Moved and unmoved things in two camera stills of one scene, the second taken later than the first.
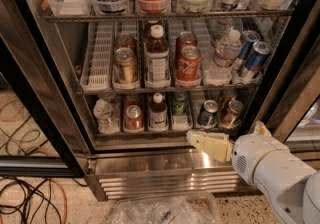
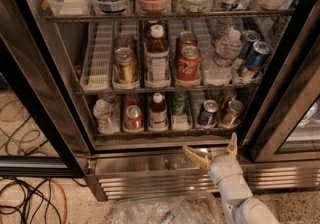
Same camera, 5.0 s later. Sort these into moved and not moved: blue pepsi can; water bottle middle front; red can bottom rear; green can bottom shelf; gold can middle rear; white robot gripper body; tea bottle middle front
Moved: white robot gripper body
Not moved: green can bottom shelf; water bottle middle front; blue pepsi can; red can bottom rear; gold can middle rear; tea bottle middle front
